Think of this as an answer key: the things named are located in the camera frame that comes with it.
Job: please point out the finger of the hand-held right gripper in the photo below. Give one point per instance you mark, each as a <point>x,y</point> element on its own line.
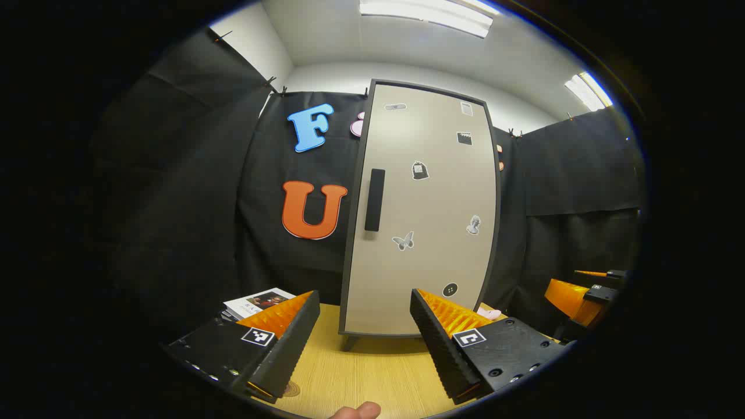
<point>591,273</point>
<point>570,299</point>

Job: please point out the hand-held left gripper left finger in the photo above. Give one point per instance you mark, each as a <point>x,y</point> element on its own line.
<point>291,343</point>

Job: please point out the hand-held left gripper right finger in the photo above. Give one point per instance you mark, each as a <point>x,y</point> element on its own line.
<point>442,349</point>

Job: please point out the beige cabinet door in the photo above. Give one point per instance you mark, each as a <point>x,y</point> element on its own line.
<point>430,203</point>

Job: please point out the dark grey cabinet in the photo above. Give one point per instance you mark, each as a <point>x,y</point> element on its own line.
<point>350,343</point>

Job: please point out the magazine with photo cover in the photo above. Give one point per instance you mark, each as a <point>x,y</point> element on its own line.
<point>259,301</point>

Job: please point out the small pink object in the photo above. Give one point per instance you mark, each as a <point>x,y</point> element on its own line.
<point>490,314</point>

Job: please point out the black backdrop cloth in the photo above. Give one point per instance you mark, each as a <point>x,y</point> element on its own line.
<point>192,203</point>

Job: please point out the long ceiling light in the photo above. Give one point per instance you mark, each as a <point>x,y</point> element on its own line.
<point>588,92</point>
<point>428,16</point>

